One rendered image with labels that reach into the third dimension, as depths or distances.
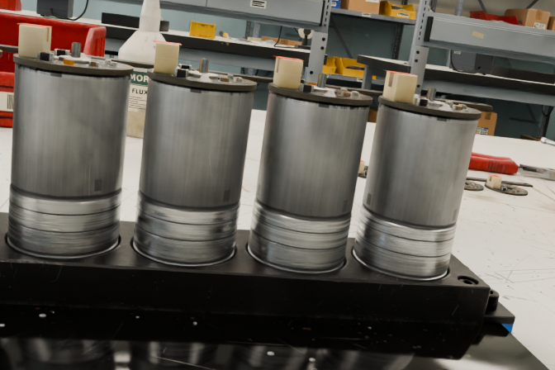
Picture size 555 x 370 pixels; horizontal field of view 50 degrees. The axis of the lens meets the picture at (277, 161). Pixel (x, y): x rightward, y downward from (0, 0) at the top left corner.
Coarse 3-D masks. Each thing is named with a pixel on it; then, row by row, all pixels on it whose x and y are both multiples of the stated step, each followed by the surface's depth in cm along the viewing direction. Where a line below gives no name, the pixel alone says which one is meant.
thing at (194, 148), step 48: (192, 96) 13; (240, 96) 13; (144, 144) 13; (192, 144) 13; (240, 144) 13; (144, 192) 13; (192, 192) 13; (240, 192) 14; (144, 240) 14; (192, 240) 13
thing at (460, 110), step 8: (392, 104) 14; (400, 104) 14; (408, 104) 14; (416, 104) 14; (424, 104) 14; (448, 104) 15; (424, 112) 14; (432, 112) 14; (440, 112) 14; (448, 112) 14; (456, 112) 14; (464, 112) 14; (472, 112) 14; (480, 112) 14
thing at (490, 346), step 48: (0, 336) 11; (48, 336) 12; (96, 336) 12; (144, 336) 12; (192, 336) 12; (240, 336) 13; (288, 336) 13; (336, 336) 13; (384, 336) 13; (432, 336) 14; (480, 336) 14
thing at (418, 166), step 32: (384, 128) 14; (416, 128) 14; (448, 128) 14; (384, 160) 14; (416, 160) 14; (448, 160) 14; (384, 192) 14; (416, 192) 14; (448, 192) 14; (384, 224) 14; (416, 224) 14; (448, 224) 14; (384, 256) 14; (416, 256) 14; (448, 256) 15
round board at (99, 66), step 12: (24, 60) 12; (36, 60) 12; (48, 60) 12; (60, 60) 13; (96, 60) 14; (108, 60) 13; (72, 72) 12; (84, 72) 12; (96, 72) 12; (108, 72) 12; (120, 72) 13; (132, 72) 13
